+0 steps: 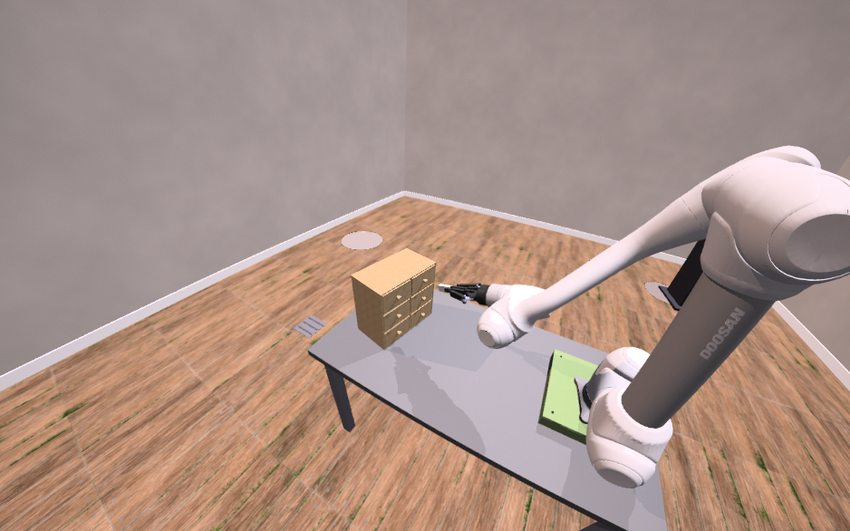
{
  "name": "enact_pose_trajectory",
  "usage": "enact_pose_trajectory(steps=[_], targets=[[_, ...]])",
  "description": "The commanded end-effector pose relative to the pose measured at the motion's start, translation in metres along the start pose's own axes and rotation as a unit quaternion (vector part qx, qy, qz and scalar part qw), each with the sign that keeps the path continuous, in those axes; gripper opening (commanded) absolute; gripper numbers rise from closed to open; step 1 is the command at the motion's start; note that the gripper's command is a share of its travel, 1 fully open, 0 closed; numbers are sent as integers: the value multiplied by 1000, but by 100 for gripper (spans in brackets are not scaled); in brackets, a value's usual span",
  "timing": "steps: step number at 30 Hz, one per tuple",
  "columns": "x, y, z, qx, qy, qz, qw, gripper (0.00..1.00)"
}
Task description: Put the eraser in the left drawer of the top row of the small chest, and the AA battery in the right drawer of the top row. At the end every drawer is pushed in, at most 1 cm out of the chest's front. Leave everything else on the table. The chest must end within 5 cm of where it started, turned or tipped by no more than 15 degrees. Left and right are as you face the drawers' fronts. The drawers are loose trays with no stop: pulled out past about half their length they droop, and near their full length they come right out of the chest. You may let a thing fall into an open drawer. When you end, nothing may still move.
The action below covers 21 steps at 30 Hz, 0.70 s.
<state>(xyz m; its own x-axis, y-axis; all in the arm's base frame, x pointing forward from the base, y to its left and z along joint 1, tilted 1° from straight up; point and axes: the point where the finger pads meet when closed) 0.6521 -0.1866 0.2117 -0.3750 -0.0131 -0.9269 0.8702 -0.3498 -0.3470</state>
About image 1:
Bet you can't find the small wooden chest of drawers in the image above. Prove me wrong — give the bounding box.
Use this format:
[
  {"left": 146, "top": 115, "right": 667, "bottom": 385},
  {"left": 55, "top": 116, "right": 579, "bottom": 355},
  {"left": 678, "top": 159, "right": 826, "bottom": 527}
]
[{"left": 351, "top": 248, "right": 436, "bottom": 350}]

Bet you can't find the brown wooden drawer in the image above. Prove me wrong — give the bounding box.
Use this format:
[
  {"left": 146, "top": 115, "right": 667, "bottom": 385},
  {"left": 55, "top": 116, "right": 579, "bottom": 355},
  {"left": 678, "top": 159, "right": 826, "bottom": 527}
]
[
  {"left": 384, "top": 316, "right": 410, "bottom": 348},
  {"left": 411, "top": 283, "right": 433, "bottom": 313},
  {"left": 411, "top": 265, "right": 435, "bottom": 296},
  {"left": 411, "top": 300, "right": 432, "bottom": 328},
  {"left": 382, "top": 280, "right": 411, "bottom": 314},
  {"left": 383, "top": 299, "right": 410, "bottom": 332}
]

